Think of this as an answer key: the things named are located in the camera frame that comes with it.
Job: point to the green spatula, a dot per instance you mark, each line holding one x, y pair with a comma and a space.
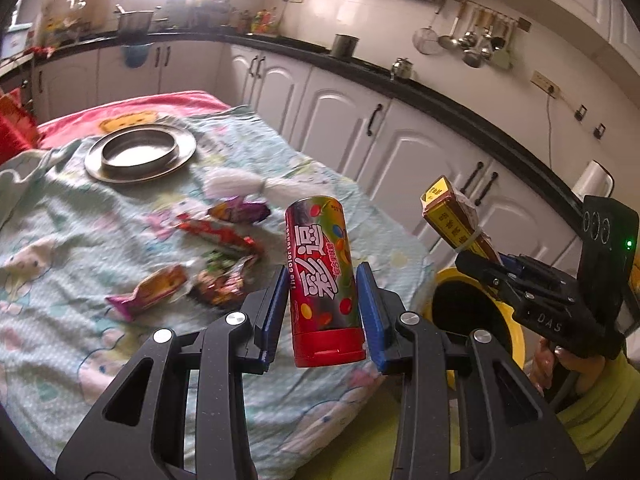
502, 59

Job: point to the white electric kettle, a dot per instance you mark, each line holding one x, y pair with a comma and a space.
592, 180

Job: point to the steel stock pot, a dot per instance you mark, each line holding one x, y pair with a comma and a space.
135, 21

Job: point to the purple snack wrapper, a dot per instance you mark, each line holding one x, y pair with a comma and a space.
245, 210

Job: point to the orange pink snack wrapper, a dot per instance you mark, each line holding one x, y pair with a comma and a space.
155, 285

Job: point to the person's right hand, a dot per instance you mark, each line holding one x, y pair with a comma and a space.
542, 366

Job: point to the dark brown snack wrapper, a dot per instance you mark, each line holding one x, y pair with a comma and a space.
220, 285

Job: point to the black metal pot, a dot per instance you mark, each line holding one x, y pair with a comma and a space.
346, 46

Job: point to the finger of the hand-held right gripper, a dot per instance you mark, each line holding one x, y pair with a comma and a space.
535, 270
485, 275

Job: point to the beige wall power strip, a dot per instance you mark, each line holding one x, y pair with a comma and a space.
545, 84

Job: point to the red floral blanket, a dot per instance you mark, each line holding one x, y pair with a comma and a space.
15, 120

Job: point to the steel teapot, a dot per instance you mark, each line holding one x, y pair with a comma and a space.
402, 70

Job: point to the black wall hook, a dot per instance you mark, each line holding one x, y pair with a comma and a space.
599, 130
581, 112

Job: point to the wall utensil rail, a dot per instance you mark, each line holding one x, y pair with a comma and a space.
492, 10

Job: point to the red candy tube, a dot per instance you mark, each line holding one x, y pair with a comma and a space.
320, 285

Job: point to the round metal plate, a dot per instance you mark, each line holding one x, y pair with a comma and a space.
100, 165

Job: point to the group of condiment bottles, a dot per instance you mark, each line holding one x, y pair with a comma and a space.
264, 22

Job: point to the yellow rimmed trash bin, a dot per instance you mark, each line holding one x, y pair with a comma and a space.
460, 310

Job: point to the pink blanket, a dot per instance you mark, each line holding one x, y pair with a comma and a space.
165, 105

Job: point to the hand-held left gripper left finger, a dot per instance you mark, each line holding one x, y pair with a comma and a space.
272, 310

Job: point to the white fluffy packet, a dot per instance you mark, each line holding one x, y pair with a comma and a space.
230, 182

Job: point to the yellow red snack box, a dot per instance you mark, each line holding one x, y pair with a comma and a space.
450, 215

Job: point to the black kitchen countertop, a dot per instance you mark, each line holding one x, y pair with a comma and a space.
440, 102

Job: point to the white lower cabinets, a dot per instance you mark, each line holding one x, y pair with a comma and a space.
350, 125

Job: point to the row of hanging metal utensils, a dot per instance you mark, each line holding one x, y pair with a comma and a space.
472, 42

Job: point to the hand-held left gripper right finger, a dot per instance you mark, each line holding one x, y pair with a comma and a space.
371, 310

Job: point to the red snack packet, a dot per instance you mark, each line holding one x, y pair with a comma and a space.
225, 235

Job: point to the white and blue box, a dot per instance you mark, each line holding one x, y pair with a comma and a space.
12, 45

